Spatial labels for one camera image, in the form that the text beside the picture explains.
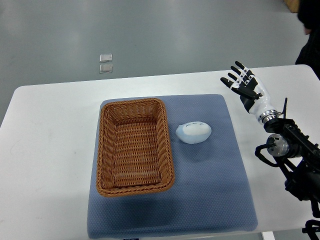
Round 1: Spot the person in black clothes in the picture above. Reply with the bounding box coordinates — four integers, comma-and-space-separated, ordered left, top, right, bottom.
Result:
295, 0, 320, 79

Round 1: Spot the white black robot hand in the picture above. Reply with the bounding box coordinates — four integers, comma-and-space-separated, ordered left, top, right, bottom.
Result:
220, 61, 280, 125

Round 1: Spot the brown cardboard box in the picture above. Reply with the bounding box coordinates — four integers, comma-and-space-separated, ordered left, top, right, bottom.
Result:
283, 0, 300, 13

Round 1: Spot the brown wicker basket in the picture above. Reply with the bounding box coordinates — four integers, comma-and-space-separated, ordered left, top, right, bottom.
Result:
96, 98, 175, 197

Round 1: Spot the blue white plush toy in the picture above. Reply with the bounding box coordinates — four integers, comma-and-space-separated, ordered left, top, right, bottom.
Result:
175, 121, 212, 145

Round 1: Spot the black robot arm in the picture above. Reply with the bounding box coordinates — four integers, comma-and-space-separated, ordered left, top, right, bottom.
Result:
252, 96, 320, 240

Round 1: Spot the upper clear floor plate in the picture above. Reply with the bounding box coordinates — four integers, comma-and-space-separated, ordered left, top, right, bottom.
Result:
99, 53, 113, 63

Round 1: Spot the blue quilted mat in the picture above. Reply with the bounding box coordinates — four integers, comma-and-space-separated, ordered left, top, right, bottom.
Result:
87, 94, 258, 239

